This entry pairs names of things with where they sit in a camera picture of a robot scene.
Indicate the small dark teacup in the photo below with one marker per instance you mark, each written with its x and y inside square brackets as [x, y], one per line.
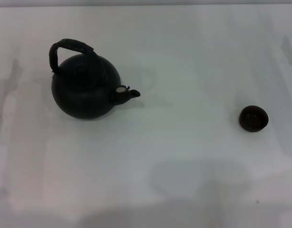
[253, 117]

